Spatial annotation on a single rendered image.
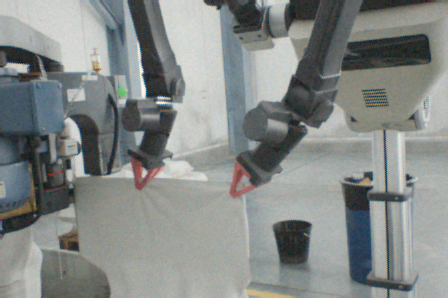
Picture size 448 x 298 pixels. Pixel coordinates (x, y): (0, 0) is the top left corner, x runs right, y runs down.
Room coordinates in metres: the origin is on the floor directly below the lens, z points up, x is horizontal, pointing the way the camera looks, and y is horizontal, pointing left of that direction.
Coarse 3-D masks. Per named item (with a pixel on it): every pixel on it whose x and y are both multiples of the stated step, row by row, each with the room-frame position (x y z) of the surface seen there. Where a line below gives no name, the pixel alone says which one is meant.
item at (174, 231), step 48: (96, 192) 1.18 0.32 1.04; (144, 192) 1.11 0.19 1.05; (192, 192) 1.03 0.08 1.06; (96, 240) 1.19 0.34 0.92; (144, 240) 1.12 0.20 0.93; (192, 240) 1.04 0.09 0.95; (240, 240) 0.96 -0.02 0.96; (144, 288) 1.07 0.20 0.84; (192, 288) 1.01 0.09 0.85; (240, 288) 0.97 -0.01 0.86
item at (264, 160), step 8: (264, 144) 0.90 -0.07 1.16; (248, 152) 0.93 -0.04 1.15; (256, 152) 0.91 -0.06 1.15; (264, 152) 0.90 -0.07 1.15; (272, 152) 0.90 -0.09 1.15; (280, 152) 0.89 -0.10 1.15; (288, 152) 0.92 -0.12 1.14; (240, 160) 0.90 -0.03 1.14; (248, 160) 0.91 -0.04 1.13; (256, 160) 0.91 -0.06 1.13; (264, 160) 0.90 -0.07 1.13; (272, 160) 0.90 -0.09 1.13; (280, 160) 0.91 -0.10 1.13; (248, 168) 0.89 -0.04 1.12; (256, 168) 0.90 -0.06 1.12; (264, 168) 0.91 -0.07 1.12; (272, 168) 0.91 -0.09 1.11; (280, 168) 0.96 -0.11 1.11; (256, 176) 0.89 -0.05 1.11; (264, 176) 0.89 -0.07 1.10
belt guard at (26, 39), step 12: (0, 24) 0.83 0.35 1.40; (12, 24) 0.85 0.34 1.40; (24, 24) 0.92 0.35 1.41; (0, 36) 0.82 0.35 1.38; (12, 36) 0.85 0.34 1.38; (24, 36) 0.91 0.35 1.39; (36, 36) 1.01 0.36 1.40; (0, 48) 0.96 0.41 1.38; (12, 48) 0.97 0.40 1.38; (24, 48) 0.90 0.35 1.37; (36, 48) 0.99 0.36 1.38; (48, 48) 1.11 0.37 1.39; (60, 48) 1.26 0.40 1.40; (12, 60) 1.18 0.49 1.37; (24, 60) 1.23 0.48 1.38; (36, 60) 1.22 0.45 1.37; (48, 60) 1.23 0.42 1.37; (60, 60) 1.24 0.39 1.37
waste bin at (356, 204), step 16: (352, 176) 3.28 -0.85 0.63; (368, 176) 3.31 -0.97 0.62; (352, 192) 2.97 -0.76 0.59; (352, 208) 2.98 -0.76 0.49; (368, 208) 2.90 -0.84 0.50; (352, 224) 3.00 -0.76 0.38; (368, 224) 2.91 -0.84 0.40; (352, 240) 3.02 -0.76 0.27; (368, 240) 2.92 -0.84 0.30; (352, 256) 3.03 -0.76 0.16; (368, 256) 2.93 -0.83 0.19; (352, 272) 3.05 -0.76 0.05; (368, 272) 2.93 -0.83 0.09
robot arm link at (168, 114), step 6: (162, 108) 1.06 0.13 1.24; (168, 108) 1.08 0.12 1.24; (162, 114) 1.06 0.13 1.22; (168, 114) 1.06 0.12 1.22; (174, 114) 1.07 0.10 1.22; (162, 120) 1.06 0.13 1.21; (168, 120) 1.06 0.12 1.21; (174, 120) 1.08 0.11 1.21; (162, 126) 1.06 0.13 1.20; (168, 126) 1.07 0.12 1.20; (156, 132) 1.08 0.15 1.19; (162, 132) 1.07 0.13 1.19; (168, 132) 1.08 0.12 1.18
